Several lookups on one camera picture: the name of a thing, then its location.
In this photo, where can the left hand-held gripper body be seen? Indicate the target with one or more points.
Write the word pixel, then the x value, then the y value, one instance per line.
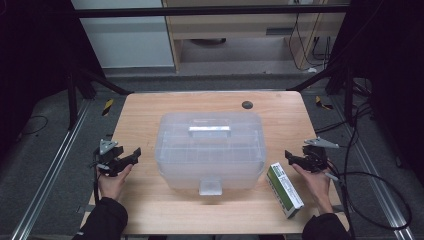
pixel 111 161

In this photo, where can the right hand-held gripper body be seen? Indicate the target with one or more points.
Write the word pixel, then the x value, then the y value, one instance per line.
pixel 315 159

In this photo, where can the green and white carton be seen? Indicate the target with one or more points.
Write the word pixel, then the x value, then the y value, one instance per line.
pixel 285 191

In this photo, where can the clear plastic storage box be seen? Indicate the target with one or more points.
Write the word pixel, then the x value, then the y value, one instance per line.
pixel 210 153

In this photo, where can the person's left hand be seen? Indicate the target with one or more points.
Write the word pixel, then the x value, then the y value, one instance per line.
pixel 111 186

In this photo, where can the person's right hand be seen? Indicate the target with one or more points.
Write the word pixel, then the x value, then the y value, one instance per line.
pixel 318 190

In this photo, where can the yellow and black tape strip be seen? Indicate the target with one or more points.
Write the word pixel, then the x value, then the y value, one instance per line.
pixel 107 107
pixel 322 104

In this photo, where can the black metal stand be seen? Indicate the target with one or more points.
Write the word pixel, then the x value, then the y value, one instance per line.
pixel 349 100
pixel 72 106

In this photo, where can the grey round table grommet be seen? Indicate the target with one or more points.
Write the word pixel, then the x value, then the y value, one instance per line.
pixel 247 105

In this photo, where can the white plug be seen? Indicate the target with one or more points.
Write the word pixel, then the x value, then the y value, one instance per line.
pixel 311 70

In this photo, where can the white cabinet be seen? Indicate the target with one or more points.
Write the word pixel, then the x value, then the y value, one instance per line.
pixel 126 40

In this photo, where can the black curtain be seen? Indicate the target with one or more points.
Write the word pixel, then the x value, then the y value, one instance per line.
pixel 33 50
pixel 393 66

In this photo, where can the light wooden desk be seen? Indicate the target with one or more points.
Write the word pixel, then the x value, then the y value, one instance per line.
pixel 233 25

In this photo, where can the black horizontal bar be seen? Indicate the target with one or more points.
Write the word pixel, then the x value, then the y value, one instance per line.
pixel 200 11

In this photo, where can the aluminium floor rail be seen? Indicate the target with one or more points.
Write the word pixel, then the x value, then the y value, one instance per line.
pixel 376 186
pixel 50 170

